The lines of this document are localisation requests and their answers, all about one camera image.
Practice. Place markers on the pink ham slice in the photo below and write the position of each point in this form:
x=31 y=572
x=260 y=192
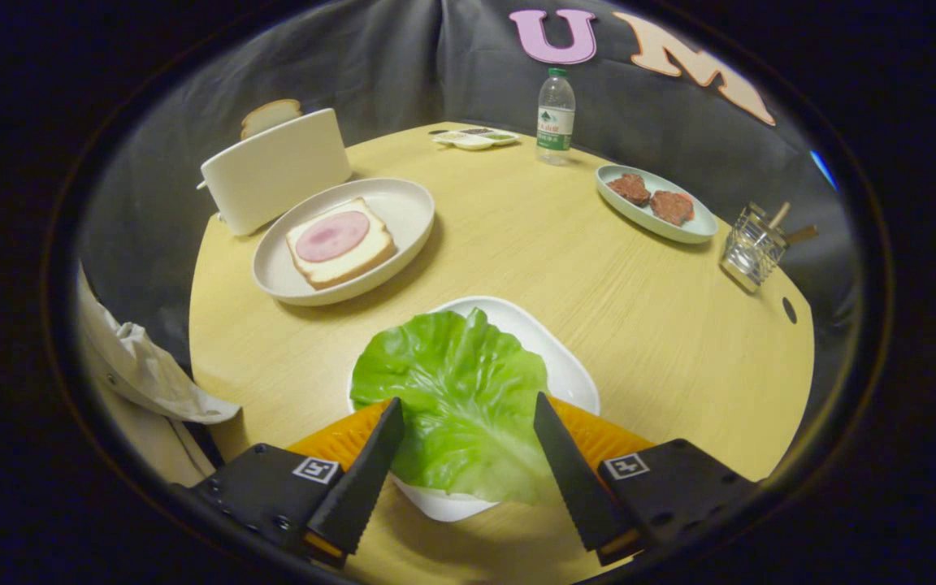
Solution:
x=331 y=236

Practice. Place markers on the plain bread slice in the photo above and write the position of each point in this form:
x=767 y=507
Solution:
x=271 y=115

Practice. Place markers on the bread slice under ham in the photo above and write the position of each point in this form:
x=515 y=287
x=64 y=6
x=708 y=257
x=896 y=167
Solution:
x=354 y=264

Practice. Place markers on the white divided grain tray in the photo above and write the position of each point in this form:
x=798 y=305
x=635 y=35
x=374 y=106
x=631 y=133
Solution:
x=472 y=140

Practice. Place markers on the cream round plate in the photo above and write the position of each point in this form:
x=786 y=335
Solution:
x=403 y=211

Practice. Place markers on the white toaster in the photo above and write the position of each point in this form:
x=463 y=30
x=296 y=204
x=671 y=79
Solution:
x=273 y=175

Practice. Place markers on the green lettuce leaf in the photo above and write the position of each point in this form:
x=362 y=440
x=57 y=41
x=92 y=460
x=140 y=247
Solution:
x=460 y=398

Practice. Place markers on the brown meat patty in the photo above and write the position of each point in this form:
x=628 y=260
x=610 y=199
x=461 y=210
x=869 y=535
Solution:
x=671 y=207
x=630 y=188

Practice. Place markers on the clear water bottle green cap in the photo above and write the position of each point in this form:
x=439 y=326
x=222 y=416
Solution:
x=556 y=122

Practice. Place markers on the person's beige clothing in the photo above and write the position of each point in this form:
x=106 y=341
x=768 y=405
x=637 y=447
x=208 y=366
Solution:
x=143 y=366

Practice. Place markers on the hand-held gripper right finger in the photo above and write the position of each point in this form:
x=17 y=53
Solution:
x=574 y=479

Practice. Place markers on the white square plate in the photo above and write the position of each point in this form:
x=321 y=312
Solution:
x=565 y=374

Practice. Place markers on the pale blue oval plate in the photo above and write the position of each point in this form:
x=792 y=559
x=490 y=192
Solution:
x=683 y=230

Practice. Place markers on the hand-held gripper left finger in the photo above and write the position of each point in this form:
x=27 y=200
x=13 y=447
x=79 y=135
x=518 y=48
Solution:
x=362 y=487

